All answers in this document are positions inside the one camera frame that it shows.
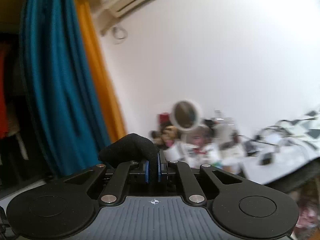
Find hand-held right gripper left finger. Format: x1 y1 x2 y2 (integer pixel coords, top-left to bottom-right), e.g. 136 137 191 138
64 160 150 207

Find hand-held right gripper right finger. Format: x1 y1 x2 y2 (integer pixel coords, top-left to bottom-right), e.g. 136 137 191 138
157 151 251 207

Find black foam piece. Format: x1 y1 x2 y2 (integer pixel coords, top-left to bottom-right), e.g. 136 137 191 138
98 133 160 171

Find brown plush toy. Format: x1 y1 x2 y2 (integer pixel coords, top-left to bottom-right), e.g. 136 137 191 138
149 125 179 148

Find dark red box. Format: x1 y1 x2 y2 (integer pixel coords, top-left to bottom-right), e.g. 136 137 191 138
158 113 173 128

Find pale-haired doll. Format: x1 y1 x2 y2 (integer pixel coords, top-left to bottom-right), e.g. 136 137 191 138
184 126 216 153

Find round white mirror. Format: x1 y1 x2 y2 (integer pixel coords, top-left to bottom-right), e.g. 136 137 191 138
171 100 204 133

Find orange curtain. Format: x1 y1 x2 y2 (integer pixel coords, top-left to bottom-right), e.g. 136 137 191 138
74 0 127 143

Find small black device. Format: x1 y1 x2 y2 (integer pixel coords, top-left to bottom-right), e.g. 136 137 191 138
258 152 273 166

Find geometric patterned tablecloth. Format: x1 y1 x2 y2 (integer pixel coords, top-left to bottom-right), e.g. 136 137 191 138
240 109 320 186

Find blue curtain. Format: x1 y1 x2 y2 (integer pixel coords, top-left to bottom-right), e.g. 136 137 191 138
19 0 112 178

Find beige hanging garment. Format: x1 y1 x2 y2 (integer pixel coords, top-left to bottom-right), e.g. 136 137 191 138
6 100 21 137

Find floral patterned cloth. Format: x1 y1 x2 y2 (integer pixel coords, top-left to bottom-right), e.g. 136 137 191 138
294 180 320 238

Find red hanging garment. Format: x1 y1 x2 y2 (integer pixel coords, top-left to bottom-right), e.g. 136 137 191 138
0 40 8 139

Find black tangled cables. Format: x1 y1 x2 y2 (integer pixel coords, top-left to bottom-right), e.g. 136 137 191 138
252 127 284 156

